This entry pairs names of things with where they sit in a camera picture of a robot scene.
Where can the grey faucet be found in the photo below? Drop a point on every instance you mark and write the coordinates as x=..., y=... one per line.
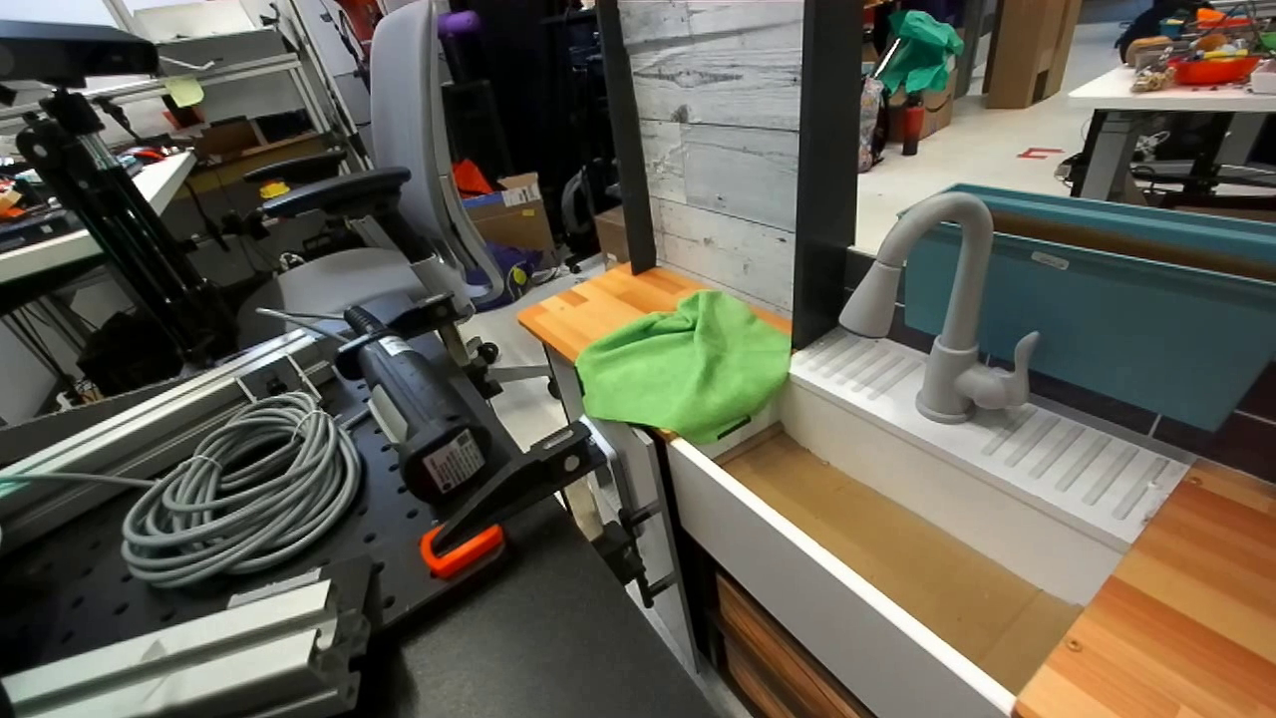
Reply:
x=955, y=361

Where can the green cloth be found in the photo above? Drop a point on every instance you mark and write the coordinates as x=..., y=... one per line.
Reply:
x=684, y=364

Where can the wooden countertop slab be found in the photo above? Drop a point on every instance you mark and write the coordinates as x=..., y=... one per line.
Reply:
x=601, y=308

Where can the orange-tipped black clamp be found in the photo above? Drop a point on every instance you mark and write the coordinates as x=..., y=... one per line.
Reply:
x=512, y=498

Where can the black bar clamp with label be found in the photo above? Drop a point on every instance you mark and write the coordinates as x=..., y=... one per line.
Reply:
x=433, y=412

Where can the grey wood-look back panel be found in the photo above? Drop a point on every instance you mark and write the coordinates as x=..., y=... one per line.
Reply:
x=719, y=146

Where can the black pegboard table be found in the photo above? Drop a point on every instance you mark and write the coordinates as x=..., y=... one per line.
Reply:
x=531, y=641

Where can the white sink basin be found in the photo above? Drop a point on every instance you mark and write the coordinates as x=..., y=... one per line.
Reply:
x=902, y=530

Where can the grey office chair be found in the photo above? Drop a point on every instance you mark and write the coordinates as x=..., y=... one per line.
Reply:
x=404, y=146

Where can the green toy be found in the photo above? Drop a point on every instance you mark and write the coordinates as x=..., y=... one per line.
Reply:
x=917, y=53

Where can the teal plastic bin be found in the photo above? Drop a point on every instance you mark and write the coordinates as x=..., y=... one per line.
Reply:
x=1128, y=311

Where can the wooden countertop with cutout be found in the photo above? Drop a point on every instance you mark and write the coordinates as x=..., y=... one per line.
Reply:
x=1171, y=613

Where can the white table with clutter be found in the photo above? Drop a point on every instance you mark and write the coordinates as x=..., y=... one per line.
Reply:
x=1171, y=101

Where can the black frame post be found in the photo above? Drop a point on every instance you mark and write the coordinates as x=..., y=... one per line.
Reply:
x=623, y=131
x=828, y=161

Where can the aluminium profile rail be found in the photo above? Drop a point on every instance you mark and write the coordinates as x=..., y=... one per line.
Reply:
x=173, y=660
x=143, y=412

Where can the black camera tripod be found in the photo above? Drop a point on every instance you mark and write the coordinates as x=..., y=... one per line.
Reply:
x=123, y=226

